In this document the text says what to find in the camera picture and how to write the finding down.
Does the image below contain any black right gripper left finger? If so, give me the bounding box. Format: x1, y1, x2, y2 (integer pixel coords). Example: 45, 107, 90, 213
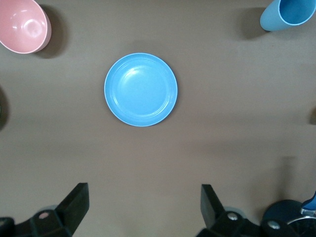
0, 182, 89, 237

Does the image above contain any brown table cover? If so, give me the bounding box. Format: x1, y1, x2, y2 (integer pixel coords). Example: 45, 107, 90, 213
0, 0, 316, 237

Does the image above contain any pink bowl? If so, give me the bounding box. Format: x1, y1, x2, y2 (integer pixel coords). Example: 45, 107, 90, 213
0, 0, 52, 54

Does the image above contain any blue plate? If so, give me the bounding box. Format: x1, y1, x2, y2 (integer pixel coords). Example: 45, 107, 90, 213
104, 52, 178, 127

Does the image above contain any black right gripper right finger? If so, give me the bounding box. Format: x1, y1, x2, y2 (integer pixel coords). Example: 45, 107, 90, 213
197, 184, 297, 237

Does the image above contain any blue cup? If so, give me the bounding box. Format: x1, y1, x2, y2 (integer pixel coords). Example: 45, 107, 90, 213
260, 0, 316, 32

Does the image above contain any glass lid with blue knob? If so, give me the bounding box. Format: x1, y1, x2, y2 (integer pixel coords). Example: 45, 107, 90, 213
287, 213, 316, 237

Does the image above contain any black pot with blue handle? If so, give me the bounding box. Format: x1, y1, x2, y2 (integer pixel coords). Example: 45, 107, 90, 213
262, 190, 316, 229

